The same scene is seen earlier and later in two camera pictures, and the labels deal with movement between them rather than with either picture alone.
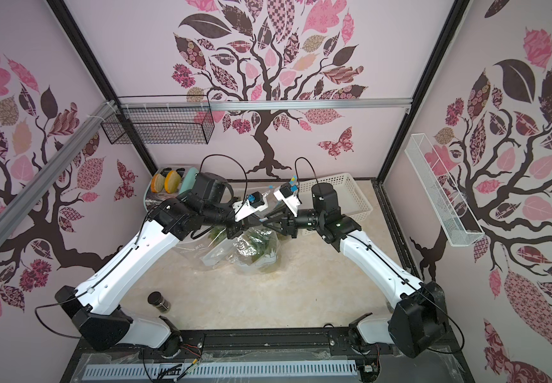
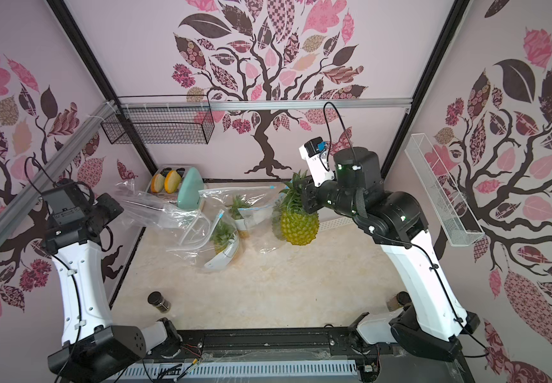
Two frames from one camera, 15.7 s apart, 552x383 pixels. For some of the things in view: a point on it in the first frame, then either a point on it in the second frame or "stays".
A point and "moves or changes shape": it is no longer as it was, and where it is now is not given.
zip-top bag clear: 255,250 → 180,229
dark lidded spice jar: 155,298 stays
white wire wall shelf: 455,217 stays
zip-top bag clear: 212,249 stays
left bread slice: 157,183 stays
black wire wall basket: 162,126 stays
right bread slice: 172,182 stays
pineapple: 253,242 moves or changes shape
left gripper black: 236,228 → 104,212
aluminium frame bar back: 265,104 stays
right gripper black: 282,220 → 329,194
